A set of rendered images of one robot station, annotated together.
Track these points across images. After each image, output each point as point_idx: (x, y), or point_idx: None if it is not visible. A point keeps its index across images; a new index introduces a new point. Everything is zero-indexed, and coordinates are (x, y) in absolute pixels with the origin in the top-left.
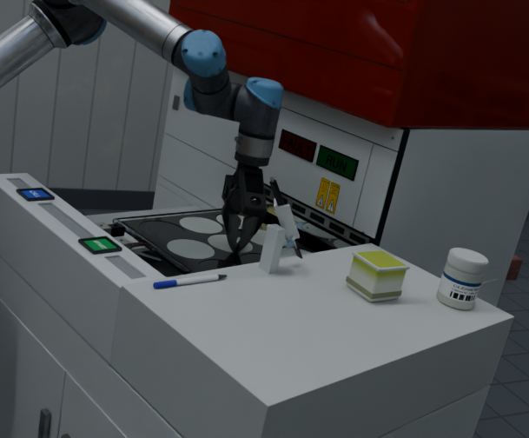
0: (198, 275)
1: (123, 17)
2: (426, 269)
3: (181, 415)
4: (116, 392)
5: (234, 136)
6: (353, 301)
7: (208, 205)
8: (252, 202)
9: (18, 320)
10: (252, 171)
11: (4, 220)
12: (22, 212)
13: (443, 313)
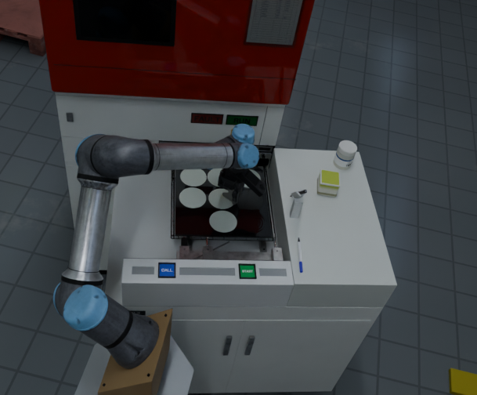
0: (293, 248)
1: (195, 166)
2: None
3: (343, 302)
4: (292, 312)
5: (144, 124)
6: (331, 202)
7: None
8: (262, 189)
9: (187, 320)
10: (245, 172)
11: (158, 293)
12: (182, 285)
13: (350, 176)
